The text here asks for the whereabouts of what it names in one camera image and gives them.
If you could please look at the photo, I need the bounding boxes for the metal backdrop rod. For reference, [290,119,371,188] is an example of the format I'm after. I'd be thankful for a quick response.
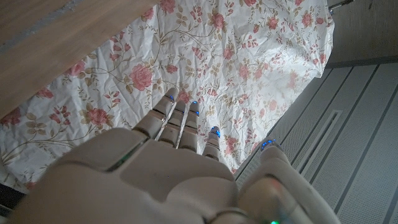
[328,0,355,15]

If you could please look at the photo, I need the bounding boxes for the floral backdrop cloth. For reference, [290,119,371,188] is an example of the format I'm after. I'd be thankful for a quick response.
[0,0,335,191]

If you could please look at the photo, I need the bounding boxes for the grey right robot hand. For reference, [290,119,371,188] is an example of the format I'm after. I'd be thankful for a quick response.
[6,87,342,224]

